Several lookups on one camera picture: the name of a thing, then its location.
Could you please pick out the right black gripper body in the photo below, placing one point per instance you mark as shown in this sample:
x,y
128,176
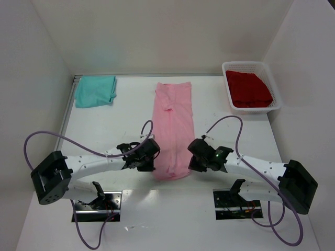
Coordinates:
x,y
195,164

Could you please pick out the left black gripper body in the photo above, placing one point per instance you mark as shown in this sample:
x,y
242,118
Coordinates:
x,y
146,166

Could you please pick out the pink t shirt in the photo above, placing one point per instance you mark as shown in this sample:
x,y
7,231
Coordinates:
x,y
173,130

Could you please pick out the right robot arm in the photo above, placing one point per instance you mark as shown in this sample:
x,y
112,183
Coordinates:
x,y
290,184

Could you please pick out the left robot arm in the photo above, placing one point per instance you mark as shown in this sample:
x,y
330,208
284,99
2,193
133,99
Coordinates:
x,y
60,177

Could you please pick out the red t shirt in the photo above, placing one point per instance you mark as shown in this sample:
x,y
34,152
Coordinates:
x,y
247,90

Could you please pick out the teal folded t shirt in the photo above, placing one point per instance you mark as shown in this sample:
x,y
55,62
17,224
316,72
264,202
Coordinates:
x,y
95,91

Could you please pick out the white plastic basket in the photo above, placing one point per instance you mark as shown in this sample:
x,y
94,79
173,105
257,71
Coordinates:
x,y
263,72

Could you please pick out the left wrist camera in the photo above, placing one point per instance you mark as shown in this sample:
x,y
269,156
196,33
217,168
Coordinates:
x,y
147,136

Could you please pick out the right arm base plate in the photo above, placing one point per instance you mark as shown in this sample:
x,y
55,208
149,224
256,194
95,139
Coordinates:
x,y
228,209

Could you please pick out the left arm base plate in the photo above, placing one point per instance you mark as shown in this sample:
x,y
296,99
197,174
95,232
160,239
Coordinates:
x,y
110,207

